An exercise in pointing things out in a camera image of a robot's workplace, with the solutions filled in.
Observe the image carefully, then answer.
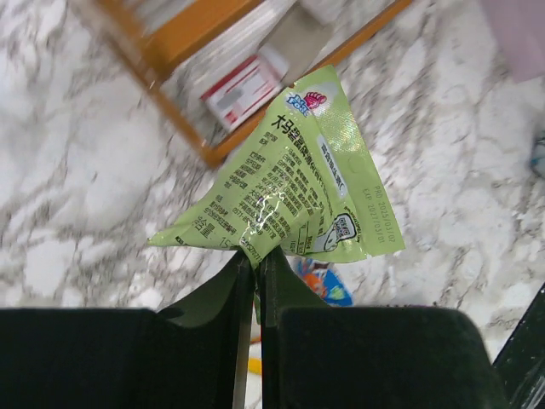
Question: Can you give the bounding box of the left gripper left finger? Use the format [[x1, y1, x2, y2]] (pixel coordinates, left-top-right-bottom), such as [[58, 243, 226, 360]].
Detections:
[[1, 253, 254, 408]]

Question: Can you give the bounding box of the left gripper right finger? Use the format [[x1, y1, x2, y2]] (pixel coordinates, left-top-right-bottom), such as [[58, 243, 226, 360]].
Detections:
[[258, 249, 508, 408]]

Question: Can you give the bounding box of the green snack packet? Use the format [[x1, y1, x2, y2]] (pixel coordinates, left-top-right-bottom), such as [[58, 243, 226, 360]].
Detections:
[[150, 66, 404, 266]]

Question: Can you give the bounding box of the white paper bag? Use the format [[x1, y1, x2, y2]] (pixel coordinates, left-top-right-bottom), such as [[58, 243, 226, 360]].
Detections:
[[480, 0, 544, 83]]

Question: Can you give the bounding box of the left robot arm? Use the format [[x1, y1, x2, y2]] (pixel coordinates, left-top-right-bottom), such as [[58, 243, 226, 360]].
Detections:
[[1, 250, 544, 408]]

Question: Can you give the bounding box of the yellow snack bar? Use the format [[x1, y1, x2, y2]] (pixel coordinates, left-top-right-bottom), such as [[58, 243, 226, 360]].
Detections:
[[248, 337, 262, 376]]

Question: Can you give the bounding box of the blue M&M's packet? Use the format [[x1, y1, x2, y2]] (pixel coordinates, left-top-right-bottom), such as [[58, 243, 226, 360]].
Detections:
[[295, 257, 353, 307]]

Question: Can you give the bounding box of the red white card box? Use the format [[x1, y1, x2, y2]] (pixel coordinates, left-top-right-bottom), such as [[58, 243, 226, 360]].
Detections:
[[201, 53, 281, 133]]

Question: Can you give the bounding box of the grey plastic clip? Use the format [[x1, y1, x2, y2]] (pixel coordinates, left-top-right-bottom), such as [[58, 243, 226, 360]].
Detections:
[[530, 135, 545, 178]]

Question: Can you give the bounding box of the wooden shelf rack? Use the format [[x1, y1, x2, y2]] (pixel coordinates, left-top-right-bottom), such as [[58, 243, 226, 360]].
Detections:
[[73, 1, 407, 168]]

